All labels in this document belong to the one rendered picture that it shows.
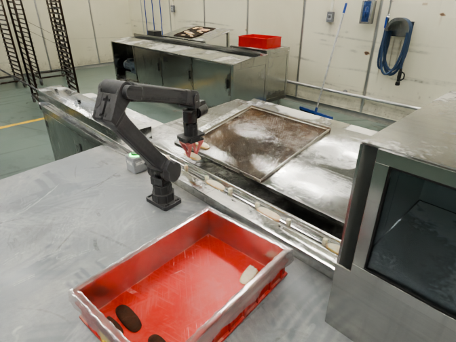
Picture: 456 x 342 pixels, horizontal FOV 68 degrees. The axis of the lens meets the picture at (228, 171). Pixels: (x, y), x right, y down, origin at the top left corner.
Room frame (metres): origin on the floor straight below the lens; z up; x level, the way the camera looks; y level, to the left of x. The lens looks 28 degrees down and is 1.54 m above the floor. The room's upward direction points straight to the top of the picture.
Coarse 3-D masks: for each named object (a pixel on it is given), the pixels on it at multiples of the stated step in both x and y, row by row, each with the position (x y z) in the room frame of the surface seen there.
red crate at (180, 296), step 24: (216, 240) 0.87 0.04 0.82; (168, 264) 0.76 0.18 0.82; (192, 264) 0.76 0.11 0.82; (216, 264) 0.76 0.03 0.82; (240, 264) 0.76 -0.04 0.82; (144, 288) 0.67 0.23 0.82; (168, 288) 0.67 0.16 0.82; (192, 288) 0.67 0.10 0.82; (216, 288) 0.67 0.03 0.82; (240, 288) 0.67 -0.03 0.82; (264, 288) 0.64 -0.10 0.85; (144, 312) 0.59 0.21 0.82; (168, 312) 0.59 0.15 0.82; (192, 312) 0.59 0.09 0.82; (96, 336) 0.52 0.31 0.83; (144, 336) 0.52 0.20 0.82; (168, 336) 0.52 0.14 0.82; (216, 336) 0.50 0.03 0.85
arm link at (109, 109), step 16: (112, 80) 0.97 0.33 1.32; (112, 96) 0.93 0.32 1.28; (96, 112) 0.93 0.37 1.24; (112, 112) 0.90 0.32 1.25; (112, 128) 0.94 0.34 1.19; (128, 128) 0.96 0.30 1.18; (128, 144) 0.98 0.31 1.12; (144, 144) 1.01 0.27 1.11; (144, 160) 1.05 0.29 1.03; (160, 160) 1.07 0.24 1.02; (176, 176) 1.11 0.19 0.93
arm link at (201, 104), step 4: (196, 96) 1.28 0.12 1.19; (196, 100) 1.27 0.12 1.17; (200, 100) 1.36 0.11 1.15; (204, 100) 1.37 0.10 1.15; (180, 104) 1.30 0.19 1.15; (184, 104) 1.30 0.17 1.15; (196, 104) 1.27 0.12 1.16; (200, 104) 1.34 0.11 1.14; (204, 104) 1.37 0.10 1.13; (192, 108) 1.27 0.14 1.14; (196, 108) 1.27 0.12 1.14; (200, 108) 1.33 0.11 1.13; (204, 108) 1.35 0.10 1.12; (200, 112) 1.32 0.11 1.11; (204, 112) 1.35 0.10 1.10; (200, 116) 1.32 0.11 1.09
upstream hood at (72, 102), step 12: (48, 96) 2.28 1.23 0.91; (60, 96) 2.25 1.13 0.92; (72, 96) 2.25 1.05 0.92; (84, 96) 2.25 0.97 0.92; (60, 108) 2.14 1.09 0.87; (72, 108) 1.99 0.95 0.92; (84, 108) 1.99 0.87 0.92; (84, 120) 1.88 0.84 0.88; (132, 120) 1.77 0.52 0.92; (108, 132) 1.66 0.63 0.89; (144, 132) 1.65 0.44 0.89; (120, 144) 1.57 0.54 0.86
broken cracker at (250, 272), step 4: (248, 268) 0.74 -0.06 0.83; (252, 268) 0.73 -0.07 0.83; (244, 272) 0.72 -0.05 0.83; (248, 272) 0.72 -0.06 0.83; (252, 272) 0.72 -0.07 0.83; (256, 272) 0.72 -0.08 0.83; (244, 276) 0.70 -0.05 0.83; (248, 276) 0.70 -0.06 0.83; (252, 276) 0.70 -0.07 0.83; (240, 280) 0.69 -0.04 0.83; (244, 280) 0.69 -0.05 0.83; (248, 280) 0.69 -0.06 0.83
